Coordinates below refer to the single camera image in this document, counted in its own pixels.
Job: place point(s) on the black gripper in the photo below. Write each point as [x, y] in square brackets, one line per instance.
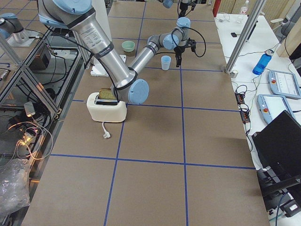
[178, 50]
[181, 9]

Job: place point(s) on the light blue cup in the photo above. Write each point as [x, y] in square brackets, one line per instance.
[165, 62]

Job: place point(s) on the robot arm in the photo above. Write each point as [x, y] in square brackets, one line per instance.
[167, 3]
[80, 16]

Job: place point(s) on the green bowl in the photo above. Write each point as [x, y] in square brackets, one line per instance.
[128, 46]

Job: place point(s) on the clear plastic bottle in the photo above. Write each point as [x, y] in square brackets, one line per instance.
[244, 8]

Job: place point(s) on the bread slice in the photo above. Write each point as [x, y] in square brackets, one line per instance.
[106, 93]

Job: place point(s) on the blue water bottle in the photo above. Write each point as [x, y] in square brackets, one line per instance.
[263, 62]

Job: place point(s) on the cream toaster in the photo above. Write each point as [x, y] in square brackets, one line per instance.
[105, 110]

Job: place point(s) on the teach pendant near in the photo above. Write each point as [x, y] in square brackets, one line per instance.
[271, 106]

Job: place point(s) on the teach pendant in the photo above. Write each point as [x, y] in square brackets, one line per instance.
[284, 83]
[271, 106]

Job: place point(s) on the white power plug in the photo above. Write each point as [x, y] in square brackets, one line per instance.
[106, 134]

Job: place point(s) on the teach pendant far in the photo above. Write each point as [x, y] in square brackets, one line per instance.
[284, 83]

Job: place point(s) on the black laptop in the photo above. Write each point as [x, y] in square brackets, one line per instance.
[279, 145]

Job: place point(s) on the clear plastic bag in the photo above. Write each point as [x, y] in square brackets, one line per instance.
[14, 186]

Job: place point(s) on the aluminium frame post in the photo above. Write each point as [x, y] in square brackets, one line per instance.
[251, 21]

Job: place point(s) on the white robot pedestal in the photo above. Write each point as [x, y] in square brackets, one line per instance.
[97, 36]

